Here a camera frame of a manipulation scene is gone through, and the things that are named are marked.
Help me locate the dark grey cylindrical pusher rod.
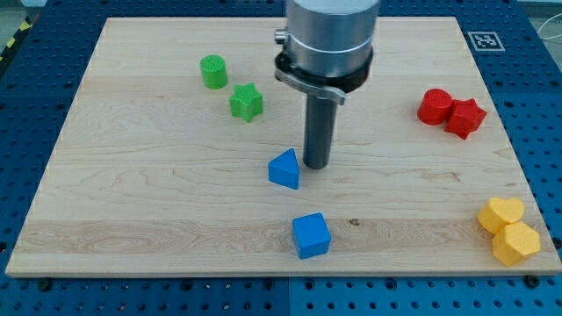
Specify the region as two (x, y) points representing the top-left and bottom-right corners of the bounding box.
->
(303, 94), (338, 169)

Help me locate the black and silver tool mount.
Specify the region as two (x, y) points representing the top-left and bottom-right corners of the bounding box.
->
(274, 28), (373, 105)

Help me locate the blue triangle block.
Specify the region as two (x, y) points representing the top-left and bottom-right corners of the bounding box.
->
(268, 148), (300, 190)

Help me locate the light wooden board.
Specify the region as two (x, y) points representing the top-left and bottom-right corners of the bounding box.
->
(5, 17), (561, 278)

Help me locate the green star block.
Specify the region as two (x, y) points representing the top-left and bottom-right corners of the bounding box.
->
(229, 83), (263, 122)

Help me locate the red cylinder block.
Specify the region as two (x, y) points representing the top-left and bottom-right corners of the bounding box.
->
(417, 89), (452, 126)

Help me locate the green cylinder block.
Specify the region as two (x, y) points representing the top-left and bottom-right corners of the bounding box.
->
(199, 54), (228, 90)

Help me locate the blue cube block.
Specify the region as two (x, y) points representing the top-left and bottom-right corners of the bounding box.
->
(292, 212), (331, 260)

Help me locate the red star block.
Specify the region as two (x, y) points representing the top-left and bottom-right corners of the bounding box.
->
(444, 98), (487, 140)

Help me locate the white fiducial marker tag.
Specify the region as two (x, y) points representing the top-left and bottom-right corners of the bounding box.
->
(467, 31), (505, 52)

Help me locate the yellow heart block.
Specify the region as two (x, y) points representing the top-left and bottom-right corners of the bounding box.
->
(477, 197), (525, 234)

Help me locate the yellow hexagon block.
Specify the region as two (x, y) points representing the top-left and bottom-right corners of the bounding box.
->
(492, 221), (542, 266)

